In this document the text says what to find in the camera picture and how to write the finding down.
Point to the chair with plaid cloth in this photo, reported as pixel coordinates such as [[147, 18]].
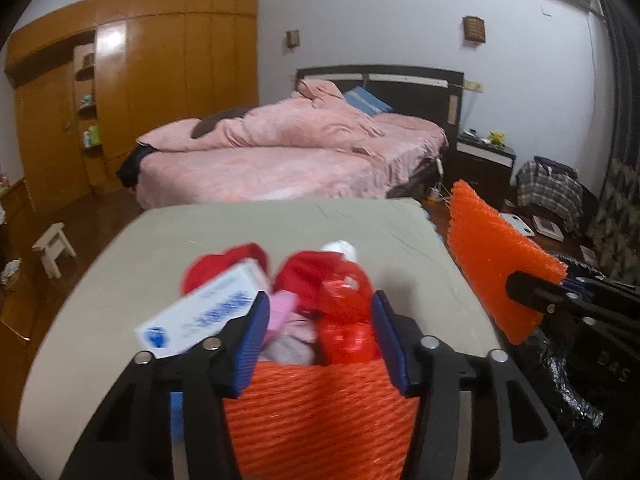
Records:
[[551, 185]]

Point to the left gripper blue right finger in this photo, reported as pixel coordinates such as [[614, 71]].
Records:
[[424, 368]]

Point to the red plastic bag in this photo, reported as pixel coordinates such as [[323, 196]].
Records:
[[345, 330]]

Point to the right brown wall lamp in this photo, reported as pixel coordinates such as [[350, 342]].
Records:
[[474, 29]]

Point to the red glove left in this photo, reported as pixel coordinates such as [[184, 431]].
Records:
[[209, 266]]

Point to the left brown wall lamp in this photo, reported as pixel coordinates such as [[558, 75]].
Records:
[[292, 39]]

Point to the pink duvet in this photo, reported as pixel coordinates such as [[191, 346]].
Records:
[[315, 116]]

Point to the white sock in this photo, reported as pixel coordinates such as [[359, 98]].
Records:
[[345, 249]]

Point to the blue pillow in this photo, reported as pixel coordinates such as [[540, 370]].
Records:
[[366, 102]]

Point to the patterned dark curtain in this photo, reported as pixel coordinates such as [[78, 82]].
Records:
[[614, 229]]

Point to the white blue medicine box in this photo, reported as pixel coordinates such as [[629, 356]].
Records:
[[204, 312]]

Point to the dark wooden headboard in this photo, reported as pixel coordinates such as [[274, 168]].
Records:
[[430, 93]]

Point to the dark bedside table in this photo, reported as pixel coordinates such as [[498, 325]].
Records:
[[485, 167]]

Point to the book on floor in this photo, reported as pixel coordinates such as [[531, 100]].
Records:
[[547, 228]]

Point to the black clothing on bed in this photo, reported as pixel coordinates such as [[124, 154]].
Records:
[[129, 170]]

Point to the pink bed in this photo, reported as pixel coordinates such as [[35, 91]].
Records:
[[224, 175]]

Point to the wooden wardrobe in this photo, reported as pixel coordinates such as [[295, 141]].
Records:
[[92, 77]]

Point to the black trash bin with bag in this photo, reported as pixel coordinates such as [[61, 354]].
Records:
[[592, 398]]

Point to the wooden side desk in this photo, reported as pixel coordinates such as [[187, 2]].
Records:
[[19, 298]]

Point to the small white stool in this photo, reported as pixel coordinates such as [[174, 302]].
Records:
[[53, 244]]

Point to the brown wall lamp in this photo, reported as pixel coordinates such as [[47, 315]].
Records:
[[474, 29], [292, 39]]

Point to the red glove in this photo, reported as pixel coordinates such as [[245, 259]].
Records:
[[209, 266], [309, 275]]

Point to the yellow plush toy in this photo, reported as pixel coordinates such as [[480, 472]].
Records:
[[497, 138]]

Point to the white bathroom scale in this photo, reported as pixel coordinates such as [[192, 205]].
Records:
[[517, 224]]

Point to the red glove right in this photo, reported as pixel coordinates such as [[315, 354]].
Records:
[[309, 275]]

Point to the orange foam net sleeve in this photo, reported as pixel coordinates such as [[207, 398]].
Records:
[[344, 421]]

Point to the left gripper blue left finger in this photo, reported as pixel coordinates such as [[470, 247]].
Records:
[[219, 368]]

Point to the pink grey sock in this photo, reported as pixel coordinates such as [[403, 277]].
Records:
[[290, 337]]

